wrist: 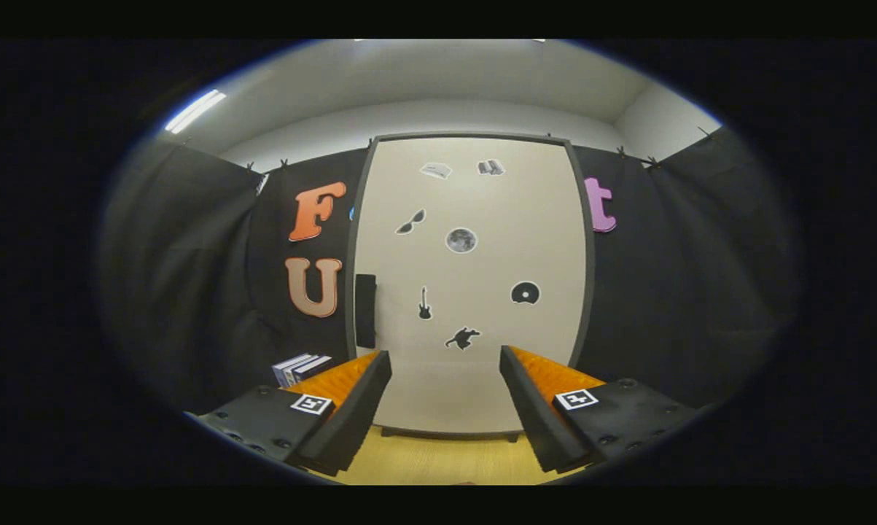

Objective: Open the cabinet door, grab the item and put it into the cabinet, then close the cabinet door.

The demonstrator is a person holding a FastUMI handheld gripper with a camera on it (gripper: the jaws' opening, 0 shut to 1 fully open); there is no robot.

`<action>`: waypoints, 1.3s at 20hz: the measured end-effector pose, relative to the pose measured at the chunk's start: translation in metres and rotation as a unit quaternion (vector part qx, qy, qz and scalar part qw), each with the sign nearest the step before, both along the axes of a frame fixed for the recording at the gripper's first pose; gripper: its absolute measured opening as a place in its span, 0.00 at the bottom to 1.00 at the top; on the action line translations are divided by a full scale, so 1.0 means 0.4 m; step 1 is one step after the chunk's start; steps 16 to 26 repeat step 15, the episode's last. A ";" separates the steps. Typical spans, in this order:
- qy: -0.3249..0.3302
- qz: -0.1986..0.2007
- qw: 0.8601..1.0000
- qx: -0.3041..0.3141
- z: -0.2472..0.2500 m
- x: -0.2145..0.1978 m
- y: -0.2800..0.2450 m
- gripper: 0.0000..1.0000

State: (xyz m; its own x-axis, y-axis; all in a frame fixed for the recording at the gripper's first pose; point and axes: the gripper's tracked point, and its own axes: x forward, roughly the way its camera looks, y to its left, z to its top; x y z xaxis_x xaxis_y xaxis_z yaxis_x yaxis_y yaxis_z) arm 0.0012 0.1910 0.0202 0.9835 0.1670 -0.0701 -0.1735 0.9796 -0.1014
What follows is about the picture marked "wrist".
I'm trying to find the beige cabinet door black handle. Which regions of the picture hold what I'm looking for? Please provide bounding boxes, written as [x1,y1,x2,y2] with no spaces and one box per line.
[352,136,590,432]

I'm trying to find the black backdrop cloth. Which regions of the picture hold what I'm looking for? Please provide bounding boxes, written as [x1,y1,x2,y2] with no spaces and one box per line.
[96,125,803,416]

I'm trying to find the grey cabinet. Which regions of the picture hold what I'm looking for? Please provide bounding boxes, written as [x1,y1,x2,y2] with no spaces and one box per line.
[345,131,596,442]

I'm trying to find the ceiling light panel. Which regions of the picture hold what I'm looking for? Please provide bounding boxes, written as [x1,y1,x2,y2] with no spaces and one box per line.
[165,89,227,134]

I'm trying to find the stack of books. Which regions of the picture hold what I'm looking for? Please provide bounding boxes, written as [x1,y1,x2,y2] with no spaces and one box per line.
[272,354,333,387]

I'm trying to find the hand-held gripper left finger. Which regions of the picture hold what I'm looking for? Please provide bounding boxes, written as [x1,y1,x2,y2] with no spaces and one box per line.
[184,350,394,477]

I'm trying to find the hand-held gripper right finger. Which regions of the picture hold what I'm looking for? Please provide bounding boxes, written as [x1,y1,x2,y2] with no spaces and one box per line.
[499,345,701,473]

